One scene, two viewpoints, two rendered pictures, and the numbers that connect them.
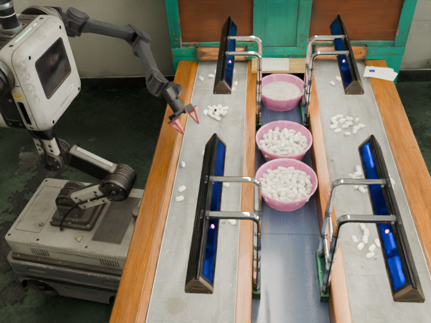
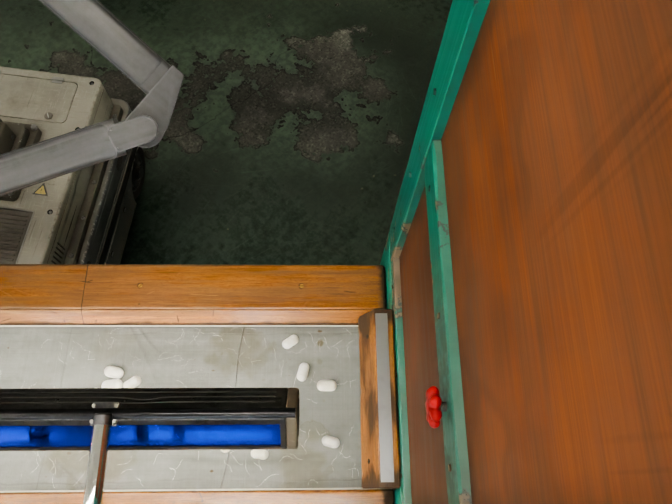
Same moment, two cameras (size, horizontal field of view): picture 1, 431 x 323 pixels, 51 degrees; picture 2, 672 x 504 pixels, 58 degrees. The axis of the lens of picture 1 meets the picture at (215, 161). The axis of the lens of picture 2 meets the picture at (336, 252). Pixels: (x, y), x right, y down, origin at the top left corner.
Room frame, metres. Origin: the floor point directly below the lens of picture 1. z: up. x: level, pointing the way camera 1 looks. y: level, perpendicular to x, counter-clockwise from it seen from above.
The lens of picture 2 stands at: (2.26, -0.22, 1.89)
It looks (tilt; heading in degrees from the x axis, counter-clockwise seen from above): 68 degrees down; 78
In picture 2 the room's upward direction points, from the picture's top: 5 degrees clockwise
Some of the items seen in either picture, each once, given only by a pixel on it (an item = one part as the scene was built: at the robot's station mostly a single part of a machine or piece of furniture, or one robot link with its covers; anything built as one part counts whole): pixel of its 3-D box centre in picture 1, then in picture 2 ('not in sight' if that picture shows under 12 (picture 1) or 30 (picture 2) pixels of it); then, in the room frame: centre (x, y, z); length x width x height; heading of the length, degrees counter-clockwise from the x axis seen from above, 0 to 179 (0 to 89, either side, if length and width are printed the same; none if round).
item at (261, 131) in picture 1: (283, 145); not in sight; (1.64, -0.33, 0.72); 0.27 x 0.27 x 0.10
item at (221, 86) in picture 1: (226, 51); (57, 416); (1.94, -0.09, 1.08); 0.62 x 0.08 x 0.07; 173
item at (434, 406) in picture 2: not in sight; (436, 407); (2.40, -0.16, 1.24); 0.04 x 0.02 x 0.04; 83
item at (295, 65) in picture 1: (279, 65); not in sight; (2.29, -0.41, 0.77); 0.33 x 0.15 x 0.01; 83
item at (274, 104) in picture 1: (280, 93); not in sight; (2.08, -0.39, 0.72); 0.27 x 0.27 x 0.10
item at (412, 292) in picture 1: (387, 206); not in sight; (0.91, -0.52, 1.08); 0.62 x 0.08 x 0.07; 173
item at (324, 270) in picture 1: (352, 241); not in sight; (0.91, -0.44, 0.90); 0.20 x 0.19 x 0.45; 173
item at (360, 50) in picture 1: (339, 52); not in sight; (2.30, -0.76, 0.83); 0.30 x 0.06 x 0.07; 83
